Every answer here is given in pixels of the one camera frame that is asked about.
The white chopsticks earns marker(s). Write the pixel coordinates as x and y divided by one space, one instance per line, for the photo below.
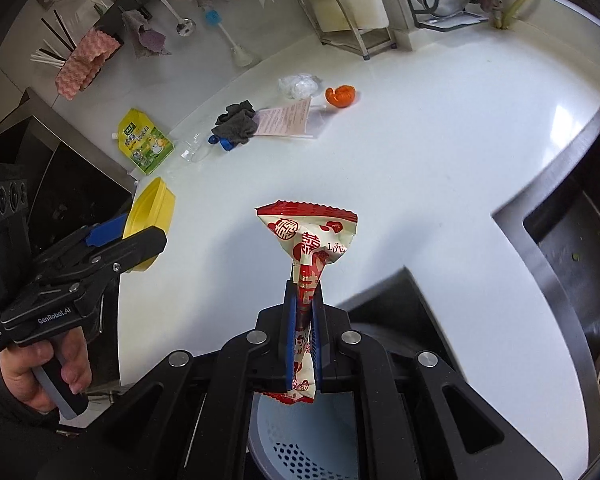
47 59

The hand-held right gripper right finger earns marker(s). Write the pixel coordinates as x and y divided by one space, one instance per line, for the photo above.
316 337

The dark grey cloth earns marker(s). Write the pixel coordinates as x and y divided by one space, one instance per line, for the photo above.
235 125

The paper label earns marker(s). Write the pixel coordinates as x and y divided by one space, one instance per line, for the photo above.
285 117

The yellow plastic bowl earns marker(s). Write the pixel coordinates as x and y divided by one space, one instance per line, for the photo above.
150 205

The purple grey dishcloth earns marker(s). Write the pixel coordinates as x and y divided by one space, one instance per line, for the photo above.
147 40

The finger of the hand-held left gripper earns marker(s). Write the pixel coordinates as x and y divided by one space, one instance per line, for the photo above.
140 247
107 230

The stainless steel sink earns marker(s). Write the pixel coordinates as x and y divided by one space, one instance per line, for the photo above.
570 260

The red white snack wrapper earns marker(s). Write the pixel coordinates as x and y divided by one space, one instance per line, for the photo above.
305 240

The metal cutting board rack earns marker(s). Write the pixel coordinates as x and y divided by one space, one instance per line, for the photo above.
367 40

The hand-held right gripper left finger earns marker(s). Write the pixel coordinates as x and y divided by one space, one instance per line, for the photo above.
291 332

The blue white bottle brush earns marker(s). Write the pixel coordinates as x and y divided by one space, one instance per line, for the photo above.
238 53

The green yellow spout pouch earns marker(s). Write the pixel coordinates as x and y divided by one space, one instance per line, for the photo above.
142 142

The light blue perforated wastebasket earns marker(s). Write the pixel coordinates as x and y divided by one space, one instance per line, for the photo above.
300 445

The pink wavy dishcloth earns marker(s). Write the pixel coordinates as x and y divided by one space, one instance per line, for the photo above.
85 60

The stainless steel stove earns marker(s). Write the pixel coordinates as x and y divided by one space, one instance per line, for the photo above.
55 160

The white plastic wrap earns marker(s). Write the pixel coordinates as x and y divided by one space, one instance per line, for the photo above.
300 87

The person's left hand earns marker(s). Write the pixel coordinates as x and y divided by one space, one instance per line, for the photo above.
20 372

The black chopsticks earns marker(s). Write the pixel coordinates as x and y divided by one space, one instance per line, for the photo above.
60 35

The orange peel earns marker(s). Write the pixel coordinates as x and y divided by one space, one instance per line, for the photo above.
340 98

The person's left forearm dark sleeve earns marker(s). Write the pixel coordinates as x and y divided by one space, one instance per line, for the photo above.
10 442

